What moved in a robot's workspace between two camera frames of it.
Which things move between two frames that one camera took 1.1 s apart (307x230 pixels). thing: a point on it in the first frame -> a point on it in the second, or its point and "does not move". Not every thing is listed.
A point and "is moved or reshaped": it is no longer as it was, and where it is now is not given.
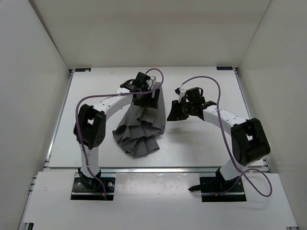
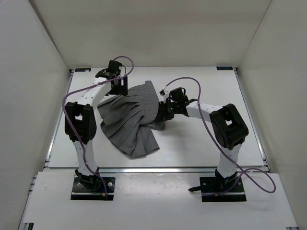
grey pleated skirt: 138,133 is moved or reshaped
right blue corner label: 224,68 does not move
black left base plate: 93,188 does not move
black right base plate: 216,189 does not move
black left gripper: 151,102 -> 122,90
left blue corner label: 82,69 does not move
